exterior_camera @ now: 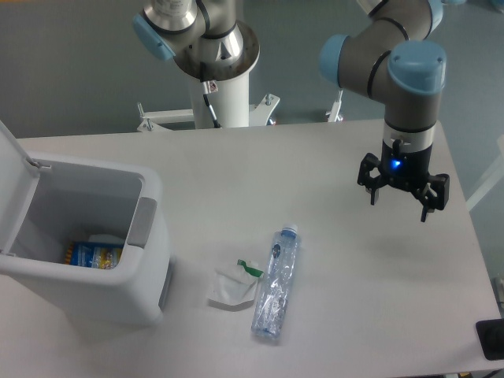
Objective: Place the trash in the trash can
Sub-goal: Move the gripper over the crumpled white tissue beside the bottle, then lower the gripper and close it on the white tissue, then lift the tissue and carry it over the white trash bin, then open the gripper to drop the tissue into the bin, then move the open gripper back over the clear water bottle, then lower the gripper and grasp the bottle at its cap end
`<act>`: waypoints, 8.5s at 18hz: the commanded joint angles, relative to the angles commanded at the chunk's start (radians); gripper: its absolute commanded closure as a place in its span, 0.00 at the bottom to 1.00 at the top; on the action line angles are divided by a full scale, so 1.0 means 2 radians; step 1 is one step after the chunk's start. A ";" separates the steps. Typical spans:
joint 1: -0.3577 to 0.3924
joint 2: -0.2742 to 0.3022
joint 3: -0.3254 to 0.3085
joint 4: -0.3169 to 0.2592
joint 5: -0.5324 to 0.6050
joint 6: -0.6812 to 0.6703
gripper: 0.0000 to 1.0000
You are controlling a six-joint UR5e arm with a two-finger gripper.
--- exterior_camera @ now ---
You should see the black cable on pedestal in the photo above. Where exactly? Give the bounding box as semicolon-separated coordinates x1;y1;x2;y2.
198;61;222;129

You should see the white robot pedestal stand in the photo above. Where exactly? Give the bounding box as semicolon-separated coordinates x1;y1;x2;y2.
135;20;281;133

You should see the blue yellow snack packet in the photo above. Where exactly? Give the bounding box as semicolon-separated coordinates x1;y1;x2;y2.
64;242;123;270

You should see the clear plastic water bottle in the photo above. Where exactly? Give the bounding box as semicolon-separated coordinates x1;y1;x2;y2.
251;224;301;340

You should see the white frame at right edge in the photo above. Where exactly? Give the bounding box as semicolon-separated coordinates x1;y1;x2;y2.
466;135;503;212

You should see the crumpled white green pouch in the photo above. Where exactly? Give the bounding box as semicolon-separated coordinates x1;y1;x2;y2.
207;259;264;311

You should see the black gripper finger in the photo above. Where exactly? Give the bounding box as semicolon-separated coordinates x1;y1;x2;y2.
357;153;392;206
411;173;450;222

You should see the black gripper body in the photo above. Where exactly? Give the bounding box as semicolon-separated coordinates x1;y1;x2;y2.
379;143;432;191

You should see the white plastic trash can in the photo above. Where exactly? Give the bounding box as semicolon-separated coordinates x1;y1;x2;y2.
1;128;170;325

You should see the black device at table edge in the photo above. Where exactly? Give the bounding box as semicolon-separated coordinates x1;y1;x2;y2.
476;319;503;361

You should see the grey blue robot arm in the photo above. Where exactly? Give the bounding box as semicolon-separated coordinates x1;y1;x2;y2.
132;1;450;214

